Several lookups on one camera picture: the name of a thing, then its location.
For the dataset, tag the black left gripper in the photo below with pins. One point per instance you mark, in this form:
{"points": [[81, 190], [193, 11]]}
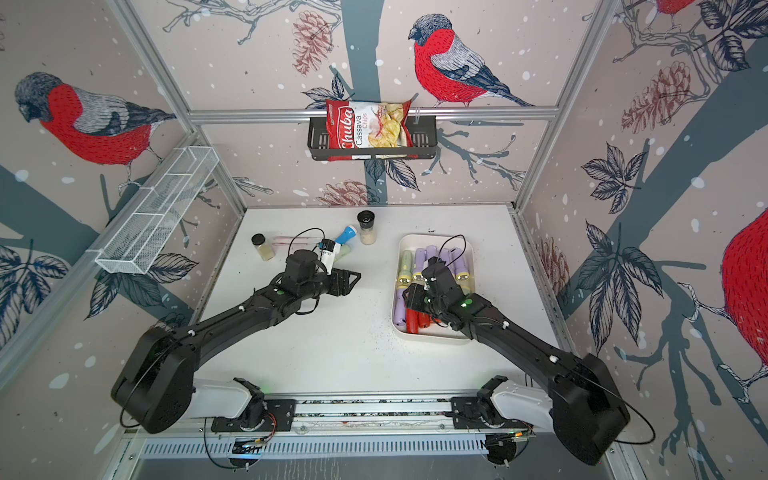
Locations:
{"points": [[346, 286]]}

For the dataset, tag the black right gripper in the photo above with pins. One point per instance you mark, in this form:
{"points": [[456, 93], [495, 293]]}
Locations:
{"points": [[413, 295]]}

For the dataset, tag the medium green flashlight yellow rim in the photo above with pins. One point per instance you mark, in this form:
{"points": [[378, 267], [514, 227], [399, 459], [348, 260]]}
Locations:
{"points": [[343, 251]]}

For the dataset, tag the purple flashlight with yellow button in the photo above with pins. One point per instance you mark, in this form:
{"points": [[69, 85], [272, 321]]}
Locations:
{"points": [[460, 266]]}

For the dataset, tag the small pale green flashlight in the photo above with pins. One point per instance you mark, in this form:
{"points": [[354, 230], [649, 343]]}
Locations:
{"points": [[405, 266]]}

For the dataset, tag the large purple flashlight yellow rim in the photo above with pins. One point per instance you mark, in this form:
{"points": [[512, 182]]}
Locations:
{"points": [[399, 314]]}

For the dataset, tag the short purple flashlight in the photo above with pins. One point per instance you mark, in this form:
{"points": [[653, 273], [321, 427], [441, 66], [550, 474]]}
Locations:
{"points": [[431, 251]]}

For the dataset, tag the small purple flashlight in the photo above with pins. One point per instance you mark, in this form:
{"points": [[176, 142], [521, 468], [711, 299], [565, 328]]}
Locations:
{"points": [[419, 261]]}

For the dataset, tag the small red flashlight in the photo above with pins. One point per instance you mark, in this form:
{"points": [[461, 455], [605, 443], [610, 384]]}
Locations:
{"points": [[424, 320]]}

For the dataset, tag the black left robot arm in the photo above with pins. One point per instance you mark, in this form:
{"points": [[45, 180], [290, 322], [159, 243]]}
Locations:
{"points": [[156, 384]]}

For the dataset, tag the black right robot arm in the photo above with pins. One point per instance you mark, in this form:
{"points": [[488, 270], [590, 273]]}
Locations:
{"points": [[588, 412]]}

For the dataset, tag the cream plastic storage tray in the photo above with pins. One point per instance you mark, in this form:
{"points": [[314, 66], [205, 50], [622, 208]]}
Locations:
{"points": [[435, 333]]}

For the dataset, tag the glass spice grinder black cap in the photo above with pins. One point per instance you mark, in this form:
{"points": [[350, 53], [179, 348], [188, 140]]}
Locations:
{"points": [[367, 233]]}

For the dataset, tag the small glass jar black lid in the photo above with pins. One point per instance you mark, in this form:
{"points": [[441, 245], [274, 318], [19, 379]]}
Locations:
{"points": [[262, 246]]}

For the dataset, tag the red cassava chips bag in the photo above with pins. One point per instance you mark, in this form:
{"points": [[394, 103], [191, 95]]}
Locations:
{"points": [[367, 125]]}

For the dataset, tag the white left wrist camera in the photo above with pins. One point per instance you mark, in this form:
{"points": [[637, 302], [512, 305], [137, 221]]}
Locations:
{"points": [[328, 251]]}

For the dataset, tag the pink wire utensil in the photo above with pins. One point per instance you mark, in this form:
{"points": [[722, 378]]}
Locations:
{"points": [[301, 241]]}

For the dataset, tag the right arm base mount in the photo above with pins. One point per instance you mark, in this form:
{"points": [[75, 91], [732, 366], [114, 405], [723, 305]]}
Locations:
{"points": [[478, 411]]}

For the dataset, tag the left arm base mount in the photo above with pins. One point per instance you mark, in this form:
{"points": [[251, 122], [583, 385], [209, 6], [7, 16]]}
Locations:
{"points": [[258, 414]]}

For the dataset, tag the black wall basket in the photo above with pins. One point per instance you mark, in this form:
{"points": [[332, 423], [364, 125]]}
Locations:
{"points": [[423, 133]]}

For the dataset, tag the white wire mesh shelf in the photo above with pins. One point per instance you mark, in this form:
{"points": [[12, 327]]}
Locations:
{"points": [[143, 235]]}

